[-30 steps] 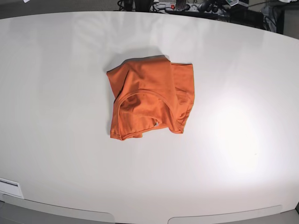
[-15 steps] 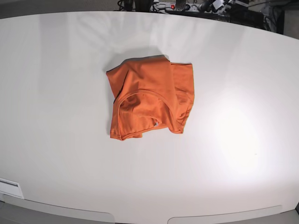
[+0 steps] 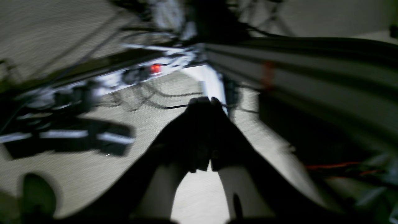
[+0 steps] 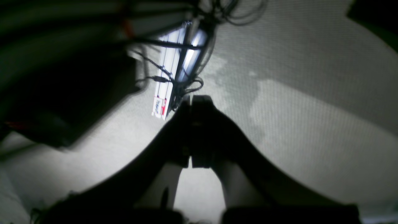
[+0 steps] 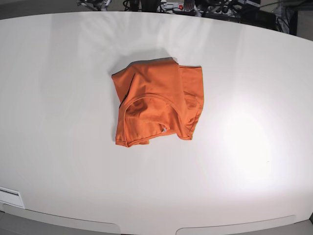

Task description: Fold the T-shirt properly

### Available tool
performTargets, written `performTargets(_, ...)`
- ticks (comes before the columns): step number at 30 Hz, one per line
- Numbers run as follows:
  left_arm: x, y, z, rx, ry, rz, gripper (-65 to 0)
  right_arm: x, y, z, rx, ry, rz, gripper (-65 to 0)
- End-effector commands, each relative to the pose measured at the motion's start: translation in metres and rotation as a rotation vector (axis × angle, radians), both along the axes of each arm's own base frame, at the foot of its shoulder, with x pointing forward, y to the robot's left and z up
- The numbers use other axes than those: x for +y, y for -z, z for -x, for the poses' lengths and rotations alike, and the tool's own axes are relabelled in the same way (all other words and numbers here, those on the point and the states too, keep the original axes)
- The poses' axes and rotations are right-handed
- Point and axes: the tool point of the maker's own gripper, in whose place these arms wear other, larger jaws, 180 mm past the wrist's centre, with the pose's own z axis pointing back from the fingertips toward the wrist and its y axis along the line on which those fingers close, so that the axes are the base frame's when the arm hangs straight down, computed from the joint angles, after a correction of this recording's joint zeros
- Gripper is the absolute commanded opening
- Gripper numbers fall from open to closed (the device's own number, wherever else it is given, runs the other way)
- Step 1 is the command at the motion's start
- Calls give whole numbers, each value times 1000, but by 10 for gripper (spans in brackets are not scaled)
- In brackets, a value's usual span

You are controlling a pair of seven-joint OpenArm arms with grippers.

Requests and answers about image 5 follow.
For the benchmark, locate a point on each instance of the orange T-shirt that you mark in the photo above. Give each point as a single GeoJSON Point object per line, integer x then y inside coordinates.
{"type": "Point", "coordinates": [157, 98]}

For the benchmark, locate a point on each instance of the white power strip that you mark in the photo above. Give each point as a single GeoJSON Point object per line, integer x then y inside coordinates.
{"type": "Point", "coordinates": [225, 7]}

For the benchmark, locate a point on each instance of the white label on table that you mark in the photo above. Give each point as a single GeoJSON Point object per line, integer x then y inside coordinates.
{"type": "Point", "coordinates": [11, 197]}

